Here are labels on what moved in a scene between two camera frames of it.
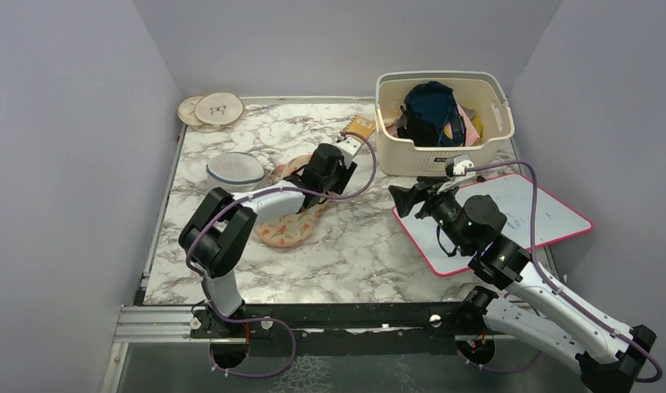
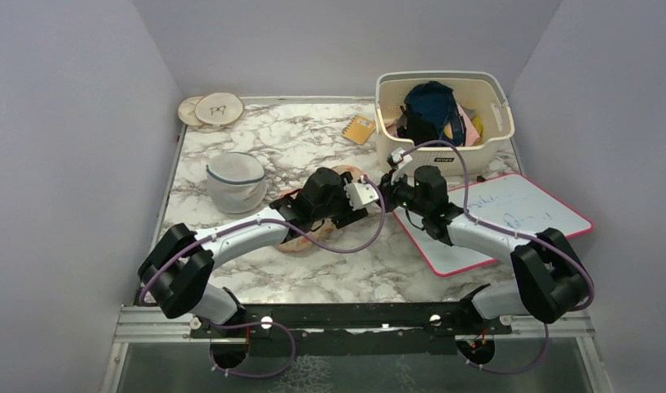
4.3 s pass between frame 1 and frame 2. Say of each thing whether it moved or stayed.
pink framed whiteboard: stayed
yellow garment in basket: stayed
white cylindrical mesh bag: stayed
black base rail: stayed
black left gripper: moved
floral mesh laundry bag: moved
